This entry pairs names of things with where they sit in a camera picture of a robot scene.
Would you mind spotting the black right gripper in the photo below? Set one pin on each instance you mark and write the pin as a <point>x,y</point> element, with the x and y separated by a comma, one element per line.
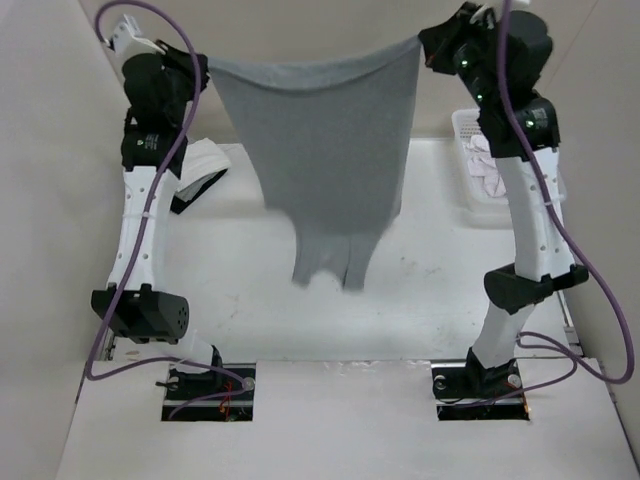
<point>441,39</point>

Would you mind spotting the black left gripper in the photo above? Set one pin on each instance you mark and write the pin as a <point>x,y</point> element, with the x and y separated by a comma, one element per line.
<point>179,59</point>

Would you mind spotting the grey tank top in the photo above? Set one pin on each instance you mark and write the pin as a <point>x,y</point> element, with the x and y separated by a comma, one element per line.
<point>329,142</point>

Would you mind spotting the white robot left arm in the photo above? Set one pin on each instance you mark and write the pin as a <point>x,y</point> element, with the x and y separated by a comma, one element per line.
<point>134,303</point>

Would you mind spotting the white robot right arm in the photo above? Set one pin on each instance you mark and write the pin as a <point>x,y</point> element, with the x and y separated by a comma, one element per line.
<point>499,60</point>

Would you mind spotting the white folded tank top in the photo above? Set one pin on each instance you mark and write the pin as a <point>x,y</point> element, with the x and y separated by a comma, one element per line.
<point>203,159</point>

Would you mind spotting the white crumpled tank top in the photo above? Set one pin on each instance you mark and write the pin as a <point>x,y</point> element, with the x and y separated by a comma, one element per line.
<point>482,166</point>

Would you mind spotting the white plastic laundry basket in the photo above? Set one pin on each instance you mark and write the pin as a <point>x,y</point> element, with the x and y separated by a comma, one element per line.
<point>483,211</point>

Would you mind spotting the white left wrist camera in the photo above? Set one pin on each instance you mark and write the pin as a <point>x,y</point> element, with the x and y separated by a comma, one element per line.
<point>127,40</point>

